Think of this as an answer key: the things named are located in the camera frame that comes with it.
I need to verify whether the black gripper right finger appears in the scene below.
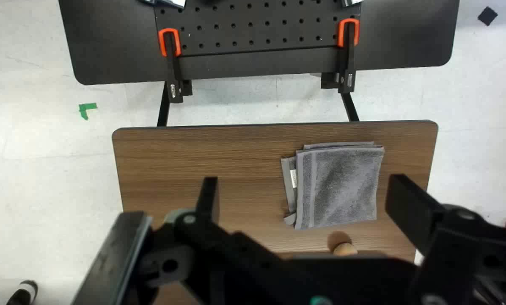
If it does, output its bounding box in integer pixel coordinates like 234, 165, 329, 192
385, 173, 451, 255

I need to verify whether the green floor tape mark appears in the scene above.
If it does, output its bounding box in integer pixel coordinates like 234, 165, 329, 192
78, 102, 100, 123

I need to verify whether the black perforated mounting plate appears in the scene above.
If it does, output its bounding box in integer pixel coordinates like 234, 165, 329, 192
153, 0, 361, 58

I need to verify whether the orange black bar clamp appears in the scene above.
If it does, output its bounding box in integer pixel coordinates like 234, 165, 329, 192
320, 18, 363, 96
158, 28, 195, 104

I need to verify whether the black table base bar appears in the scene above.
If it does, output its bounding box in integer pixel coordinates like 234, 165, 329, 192
156, 84, 173, 128
341, 90, 363, 124

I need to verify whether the tan wooden ball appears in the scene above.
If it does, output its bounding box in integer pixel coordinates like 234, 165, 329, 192
327, 231, 361, 260

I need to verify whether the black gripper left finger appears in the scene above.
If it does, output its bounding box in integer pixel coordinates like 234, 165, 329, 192
193, 175, 232, 234

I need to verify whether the grey towel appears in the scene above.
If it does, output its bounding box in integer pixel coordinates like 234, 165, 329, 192
280, 141, 386, 231

